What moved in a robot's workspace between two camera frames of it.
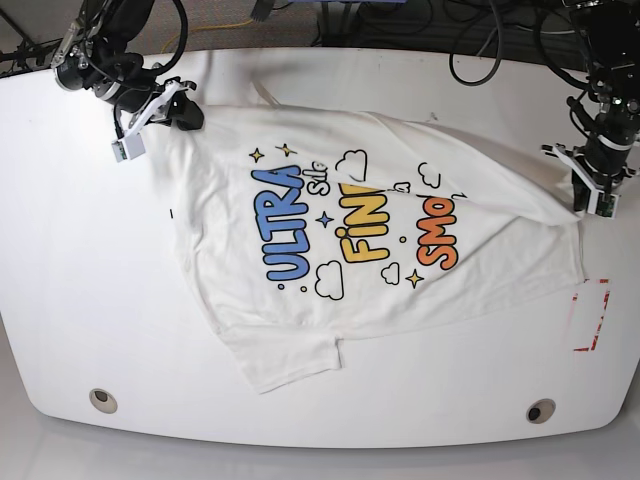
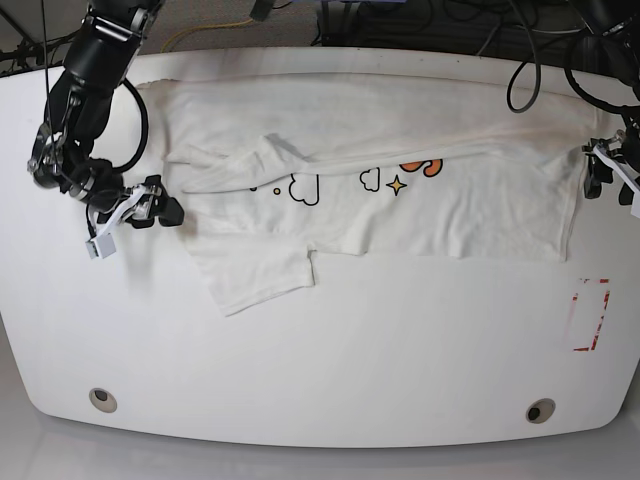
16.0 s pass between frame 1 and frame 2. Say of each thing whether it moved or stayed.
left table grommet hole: stayed
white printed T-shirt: moved
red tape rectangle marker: stayed
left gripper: moved
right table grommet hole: stayed
